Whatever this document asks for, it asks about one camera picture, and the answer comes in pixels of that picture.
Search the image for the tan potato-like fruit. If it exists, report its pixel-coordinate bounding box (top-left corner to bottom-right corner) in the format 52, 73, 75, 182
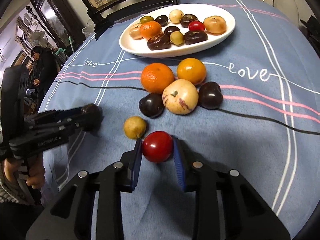
129, 23, 143, 40

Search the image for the small dark plum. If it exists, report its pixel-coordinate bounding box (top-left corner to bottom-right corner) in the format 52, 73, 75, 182
81, 103, 103, 132

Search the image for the tan apple-like fruit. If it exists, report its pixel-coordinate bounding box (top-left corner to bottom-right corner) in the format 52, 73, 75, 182
203, 16, 227, 35

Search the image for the black hat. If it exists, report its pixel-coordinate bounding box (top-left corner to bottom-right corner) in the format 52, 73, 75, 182
300, 16, 319, 47

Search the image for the small yellow fruit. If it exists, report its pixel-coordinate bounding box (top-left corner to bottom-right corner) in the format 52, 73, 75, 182
170, 31, 184, 46

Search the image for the dark framed mirror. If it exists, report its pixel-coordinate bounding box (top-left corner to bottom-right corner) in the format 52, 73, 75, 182
30, 0, 86, 53

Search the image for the person in black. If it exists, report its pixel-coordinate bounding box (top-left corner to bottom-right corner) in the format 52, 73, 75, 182
31, 46, 58, 99

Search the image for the pale striped melon fruit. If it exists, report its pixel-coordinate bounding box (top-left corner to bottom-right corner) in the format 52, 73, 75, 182
162, 79, 199, 115

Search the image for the large orange mandarin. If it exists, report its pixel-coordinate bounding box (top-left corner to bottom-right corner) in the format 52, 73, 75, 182
139, 21, 162, 40

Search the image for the red cherry tomato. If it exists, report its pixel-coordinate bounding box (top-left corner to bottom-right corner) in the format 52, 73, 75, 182
188, 21, 206, 31
142, 131, 173, 163

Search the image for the yellow-orange persimmon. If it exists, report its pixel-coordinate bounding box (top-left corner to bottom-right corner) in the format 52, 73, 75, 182
176, 58, 207, 86

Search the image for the white oval plate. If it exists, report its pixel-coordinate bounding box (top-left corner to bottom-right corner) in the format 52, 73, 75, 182
119, 4, 235, 58

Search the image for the green mandarin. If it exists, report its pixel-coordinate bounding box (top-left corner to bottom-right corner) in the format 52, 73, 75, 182
139, 15, 154, 24

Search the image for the small yellow-green fruit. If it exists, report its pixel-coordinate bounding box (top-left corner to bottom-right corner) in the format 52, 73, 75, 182
123, 116, 147, 139

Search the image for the dark plum lone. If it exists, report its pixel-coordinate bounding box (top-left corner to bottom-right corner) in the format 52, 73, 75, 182
155, 15, 169, 27

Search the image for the operator left hand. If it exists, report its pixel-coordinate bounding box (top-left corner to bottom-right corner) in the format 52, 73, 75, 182
1, 153, 45, 189

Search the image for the cream round fruit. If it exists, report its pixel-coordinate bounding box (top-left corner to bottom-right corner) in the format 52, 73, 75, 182
169, 9, 184, 24

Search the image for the dark oblong fruit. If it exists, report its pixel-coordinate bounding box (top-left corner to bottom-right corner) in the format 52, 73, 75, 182
184, 30, 208, 45

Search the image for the blue striped tablecloth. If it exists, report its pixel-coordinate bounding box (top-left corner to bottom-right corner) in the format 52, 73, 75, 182
41, 0, 319, 237

